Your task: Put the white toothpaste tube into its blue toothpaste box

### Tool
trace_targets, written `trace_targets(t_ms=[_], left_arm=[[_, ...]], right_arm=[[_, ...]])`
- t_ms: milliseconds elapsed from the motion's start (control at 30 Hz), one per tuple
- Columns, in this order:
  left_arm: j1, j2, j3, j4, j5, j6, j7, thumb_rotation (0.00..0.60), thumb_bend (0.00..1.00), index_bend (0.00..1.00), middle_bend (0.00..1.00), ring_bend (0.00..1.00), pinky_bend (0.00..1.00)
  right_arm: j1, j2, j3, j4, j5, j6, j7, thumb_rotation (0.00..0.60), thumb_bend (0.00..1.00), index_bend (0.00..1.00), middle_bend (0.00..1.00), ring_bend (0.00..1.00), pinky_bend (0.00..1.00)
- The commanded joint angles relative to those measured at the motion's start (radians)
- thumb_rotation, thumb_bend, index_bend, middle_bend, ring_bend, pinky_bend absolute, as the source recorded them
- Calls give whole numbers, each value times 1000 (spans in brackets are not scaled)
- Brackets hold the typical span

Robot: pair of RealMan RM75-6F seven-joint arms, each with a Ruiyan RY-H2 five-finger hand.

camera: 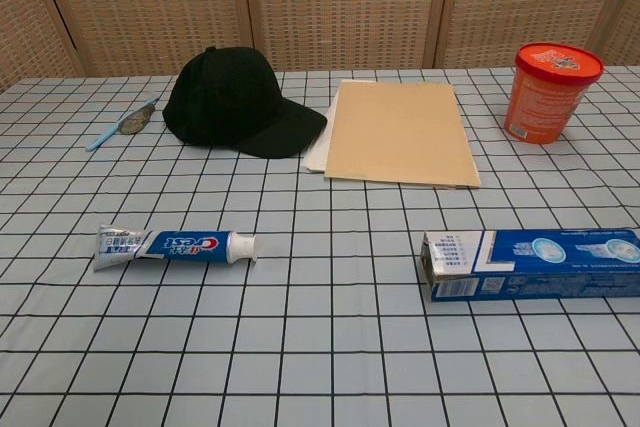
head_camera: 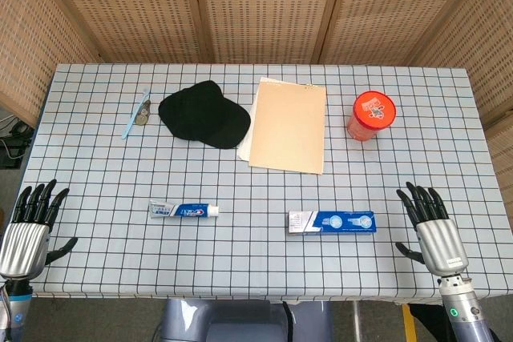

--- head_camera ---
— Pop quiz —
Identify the grey robot torso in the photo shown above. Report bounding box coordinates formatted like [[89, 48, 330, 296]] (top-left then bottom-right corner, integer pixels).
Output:
[[154, 298, 333, 342]]

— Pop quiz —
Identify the black torso cable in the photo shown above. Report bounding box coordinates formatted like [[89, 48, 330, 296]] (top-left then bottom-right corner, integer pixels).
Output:
[[281, 300, 297, 342]]

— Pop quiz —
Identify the black cable bundle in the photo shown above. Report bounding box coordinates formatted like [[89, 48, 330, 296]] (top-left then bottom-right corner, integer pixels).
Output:
[[0, 115, 36, 171]]

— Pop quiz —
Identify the orange lidded cup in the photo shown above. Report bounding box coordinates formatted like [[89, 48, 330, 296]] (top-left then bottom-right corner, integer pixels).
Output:
[[346, 91, 397, 142]]

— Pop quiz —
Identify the black baseball cap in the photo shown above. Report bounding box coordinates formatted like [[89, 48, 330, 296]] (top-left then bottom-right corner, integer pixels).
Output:
[[158, 80, 252, 150]]

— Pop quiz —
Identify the light blue toothbrush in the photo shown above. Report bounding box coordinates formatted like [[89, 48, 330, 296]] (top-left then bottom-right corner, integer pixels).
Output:
[[121, 88, 151, 140]]

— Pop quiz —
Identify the yellow strip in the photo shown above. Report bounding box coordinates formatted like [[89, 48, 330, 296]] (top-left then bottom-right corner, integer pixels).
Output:
[[402, 304, 418, 342]]

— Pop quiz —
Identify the blue toothpaste box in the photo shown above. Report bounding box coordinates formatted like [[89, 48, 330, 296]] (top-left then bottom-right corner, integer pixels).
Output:
[[286, 210, 378, 235]]

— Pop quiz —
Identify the small pile of coins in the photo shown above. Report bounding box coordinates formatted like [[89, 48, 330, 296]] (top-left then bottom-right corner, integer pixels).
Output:
[[135, 99, 152, 126]]

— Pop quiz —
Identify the blue white toothpaste tube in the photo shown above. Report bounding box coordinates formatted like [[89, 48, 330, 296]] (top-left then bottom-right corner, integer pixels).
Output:
[[148, 199, 220, 219]]

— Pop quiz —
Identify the blue checked tablecloth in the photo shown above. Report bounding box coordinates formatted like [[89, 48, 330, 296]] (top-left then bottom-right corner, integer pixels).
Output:
[[18, 62, 513, 306]]

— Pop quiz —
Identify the woven wooden screen panel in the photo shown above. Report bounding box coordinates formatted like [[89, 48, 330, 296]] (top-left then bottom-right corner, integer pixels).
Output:
[[0, 0, 101, 129], [410, 0, 513, 203], [34, 0, 213, 65], [180, 0, 349, 65], [312, 0, 504, 66]]

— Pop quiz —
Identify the tan paper folder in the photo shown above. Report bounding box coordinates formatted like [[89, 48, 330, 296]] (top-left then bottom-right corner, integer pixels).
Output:
[[248, 79, 326, 175]]

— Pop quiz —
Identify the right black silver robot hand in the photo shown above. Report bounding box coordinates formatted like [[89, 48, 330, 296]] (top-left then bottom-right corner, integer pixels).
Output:
[[394, 181, 470, 278]]

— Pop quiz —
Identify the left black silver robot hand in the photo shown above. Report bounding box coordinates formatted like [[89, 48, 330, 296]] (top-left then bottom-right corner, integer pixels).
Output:
[[0, 179, 79, 281]]

